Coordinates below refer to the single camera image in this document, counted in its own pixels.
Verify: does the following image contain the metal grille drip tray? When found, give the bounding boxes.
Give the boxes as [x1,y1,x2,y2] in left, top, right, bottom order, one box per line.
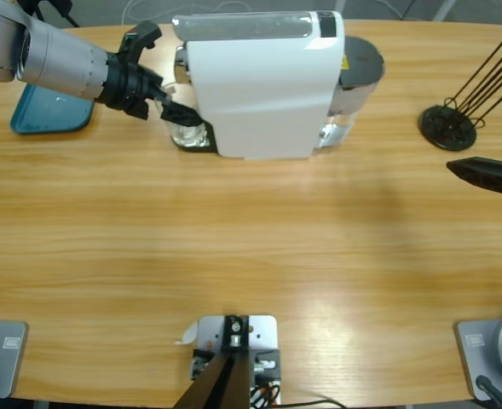
[171,121,218,153]

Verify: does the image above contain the black cable at mount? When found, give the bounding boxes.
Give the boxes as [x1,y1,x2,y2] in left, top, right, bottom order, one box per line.
[280,398,348,409]

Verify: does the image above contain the clear water tank dark lid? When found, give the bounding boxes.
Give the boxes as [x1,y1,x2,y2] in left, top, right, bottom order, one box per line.
[314,36,386,150]

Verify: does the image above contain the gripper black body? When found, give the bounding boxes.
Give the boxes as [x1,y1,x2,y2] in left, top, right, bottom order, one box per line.
[95,53,166,121]

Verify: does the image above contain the grey translucent machine lever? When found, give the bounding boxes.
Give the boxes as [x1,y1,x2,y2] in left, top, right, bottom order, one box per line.
[171,11,314,42]

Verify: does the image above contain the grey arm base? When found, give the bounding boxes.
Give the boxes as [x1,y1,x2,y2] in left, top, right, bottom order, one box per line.
[453,314,502,402]
[0,319,30,401]

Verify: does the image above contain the black camera post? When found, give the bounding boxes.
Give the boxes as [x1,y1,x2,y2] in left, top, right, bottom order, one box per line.
[173,314,251,409]

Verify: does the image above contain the black base cable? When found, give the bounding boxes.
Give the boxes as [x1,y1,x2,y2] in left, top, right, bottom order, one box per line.
[475,374,502,409]

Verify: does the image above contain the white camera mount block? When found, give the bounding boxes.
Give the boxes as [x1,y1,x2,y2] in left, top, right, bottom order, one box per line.
[190,314,284,406]

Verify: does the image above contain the white capsule coffee machine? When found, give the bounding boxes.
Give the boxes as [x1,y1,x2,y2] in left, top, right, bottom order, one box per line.
[171,10,346,162]

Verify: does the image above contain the clear drinking glass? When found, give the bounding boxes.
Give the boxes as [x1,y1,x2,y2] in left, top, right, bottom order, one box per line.
[164,118,205,150]

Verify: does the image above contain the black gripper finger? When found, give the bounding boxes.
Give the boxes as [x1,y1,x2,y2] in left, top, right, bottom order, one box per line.
[159,101,203,128]
[139,67,165,89]
[445,156,502,199]

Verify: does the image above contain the black chair legs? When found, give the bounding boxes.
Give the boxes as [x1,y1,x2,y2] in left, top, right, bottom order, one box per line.
[20,0,81,30]

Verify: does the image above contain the black wire capsule stand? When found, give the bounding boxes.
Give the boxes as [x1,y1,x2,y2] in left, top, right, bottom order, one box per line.
[418,27,502,153]

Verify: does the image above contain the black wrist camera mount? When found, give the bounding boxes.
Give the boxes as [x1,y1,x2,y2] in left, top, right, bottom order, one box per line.
[122,20,163,65]

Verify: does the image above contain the teal plastic tray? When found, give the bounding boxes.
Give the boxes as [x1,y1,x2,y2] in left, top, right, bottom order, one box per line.
[9,83,98,136]

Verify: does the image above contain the white tape tab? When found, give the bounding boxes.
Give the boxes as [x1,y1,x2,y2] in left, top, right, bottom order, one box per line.
[173,321,199,346]

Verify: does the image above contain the orange wires at mount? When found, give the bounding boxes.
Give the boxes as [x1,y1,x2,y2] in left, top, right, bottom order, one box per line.
[250,381,282,406]

